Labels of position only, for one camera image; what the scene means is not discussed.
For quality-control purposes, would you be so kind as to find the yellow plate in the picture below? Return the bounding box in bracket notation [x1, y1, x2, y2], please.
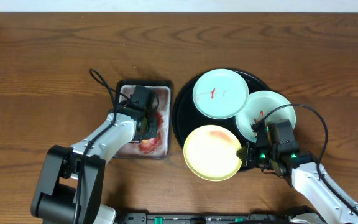
[183, 125, 242, 182]

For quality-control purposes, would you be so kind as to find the light green plate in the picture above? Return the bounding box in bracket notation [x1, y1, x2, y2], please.
[235, 91, 296, 143]

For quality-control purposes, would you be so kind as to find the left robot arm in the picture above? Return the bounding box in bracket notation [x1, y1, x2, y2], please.
[30, 105, 157, 223]

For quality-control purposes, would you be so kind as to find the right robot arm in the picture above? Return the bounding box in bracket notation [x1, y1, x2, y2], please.
[237, 140, 358, 223]

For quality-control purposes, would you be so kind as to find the black rectangular soapy tray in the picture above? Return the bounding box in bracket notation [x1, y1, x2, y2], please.
[114, 80, 172, 160]

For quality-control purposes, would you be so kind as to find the round black tray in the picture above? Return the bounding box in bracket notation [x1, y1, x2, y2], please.
[171, 68, 273, 149]

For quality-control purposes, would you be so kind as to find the light blue plate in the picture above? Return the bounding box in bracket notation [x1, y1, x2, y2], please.
[192, 68, 249, 119]

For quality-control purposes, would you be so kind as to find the left black cable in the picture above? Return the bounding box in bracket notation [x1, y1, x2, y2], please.
[73, 68, 130, 224]

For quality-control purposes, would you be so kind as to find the black cable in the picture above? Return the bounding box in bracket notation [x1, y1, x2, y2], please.
[73, 68, 130, 224]
[252, 103, 358, 215]

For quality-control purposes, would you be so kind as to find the right black cable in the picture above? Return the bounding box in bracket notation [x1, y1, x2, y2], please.
[252, 103, 358, 215]

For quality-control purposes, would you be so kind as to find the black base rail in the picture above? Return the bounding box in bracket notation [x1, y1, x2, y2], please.
[113, 212, 291, 224]

